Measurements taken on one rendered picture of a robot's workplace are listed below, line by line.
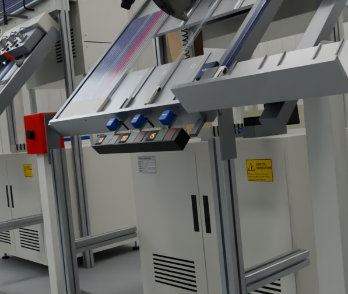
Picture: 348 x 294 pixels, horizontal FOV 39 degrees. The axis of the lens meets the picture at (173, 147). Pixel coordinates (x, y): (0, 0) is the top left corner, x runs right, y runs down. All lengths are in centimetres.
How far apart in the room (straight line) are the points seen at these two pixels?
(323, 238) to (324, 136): 21
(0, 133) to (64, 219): 432
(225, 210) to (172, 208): 61
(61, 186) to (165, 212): 36
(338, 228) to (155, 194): 85
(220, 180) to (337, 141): 26
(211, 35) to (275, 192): 80
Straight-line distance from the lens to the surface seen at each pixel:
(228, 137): 110
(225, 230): 112
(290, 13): 175
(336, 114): 105
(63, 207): 170
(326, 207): 106
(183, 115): 117
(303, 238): 142
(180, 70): 132
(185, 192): 163
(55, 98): 627
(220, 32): 194
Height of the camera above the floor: 67
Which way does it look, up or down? 2 degrees down
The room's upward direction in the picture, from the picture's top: 5 degrees counter-clockwise
